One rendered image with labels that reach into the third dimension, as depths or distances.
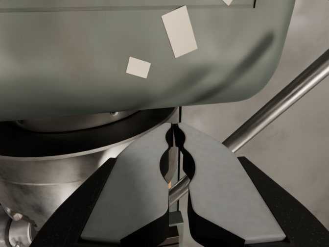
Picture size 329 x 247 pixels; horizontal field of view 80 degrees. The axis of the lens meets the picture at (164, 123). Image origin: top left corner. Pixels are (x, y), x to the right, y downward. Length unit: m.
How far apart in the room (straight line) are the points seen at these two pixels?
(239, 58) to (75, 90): 0.13
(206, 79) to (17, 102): 0.15
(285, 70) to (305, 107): 0.46
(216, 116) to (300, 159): 1.19
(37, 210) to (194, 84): 0.23
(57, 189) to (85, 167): 0.04
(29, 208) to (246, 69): 0.28
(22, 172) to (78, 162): 0.06
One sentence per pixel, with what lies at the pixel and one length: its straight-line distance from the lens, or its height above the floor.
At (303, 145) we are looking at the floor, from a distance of 2.48.
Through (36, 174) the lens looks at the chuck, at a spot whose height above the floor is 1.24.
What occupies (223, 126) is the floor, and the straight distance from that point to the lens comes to 1.82.
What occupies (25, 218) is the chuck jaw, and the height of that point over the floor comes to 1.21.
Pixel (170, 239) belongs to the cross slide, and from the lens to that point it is 0.88.
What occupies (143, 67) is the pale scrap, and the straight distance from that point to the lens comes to 0.16.
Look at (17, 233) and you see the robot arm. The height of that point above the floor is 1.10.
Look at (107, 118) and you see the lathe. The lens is 0.26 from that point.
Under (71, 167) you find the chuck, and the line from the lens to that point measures 0.23.
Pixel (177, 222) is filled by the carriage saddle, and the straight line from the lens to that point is 0.89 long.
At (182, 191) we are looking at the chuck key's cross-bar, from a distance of 0.18.
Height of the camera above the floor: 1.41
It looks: 60 degrees down
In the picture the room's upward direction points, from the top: 162 degrees clockwise
